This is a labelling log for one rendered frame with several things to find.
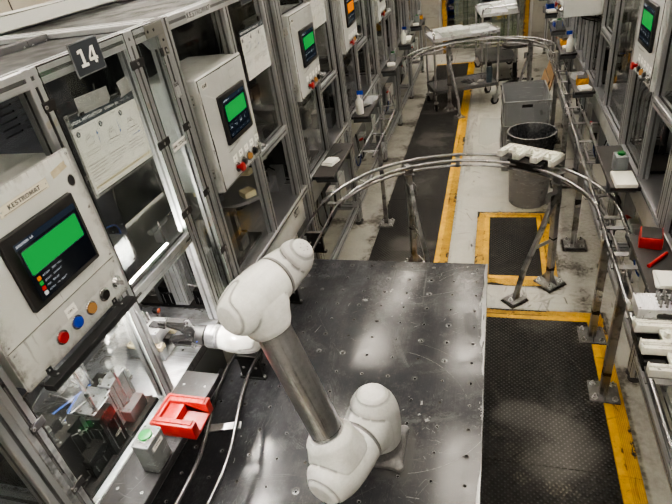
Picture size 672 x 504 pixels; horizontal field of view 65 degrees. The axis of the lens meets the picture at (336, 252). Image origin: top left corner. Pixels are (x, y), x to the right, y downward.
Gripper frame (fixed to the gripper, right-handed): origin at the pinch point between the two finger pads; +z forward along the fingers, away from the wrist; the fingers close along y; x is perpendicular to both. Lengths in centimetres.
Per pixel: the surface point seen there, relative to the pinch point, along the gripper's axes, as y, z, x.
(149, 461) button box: -3, -25, 51
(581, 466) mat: -93, -166, -36
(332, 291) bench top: -31, -47, -70
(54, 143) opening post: 85, -10, 23
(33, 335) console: 49, -13, 54
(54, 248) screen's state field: 64, -14, 40
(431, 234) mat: -96, -79, -233
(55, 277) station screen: 58, -14, 43
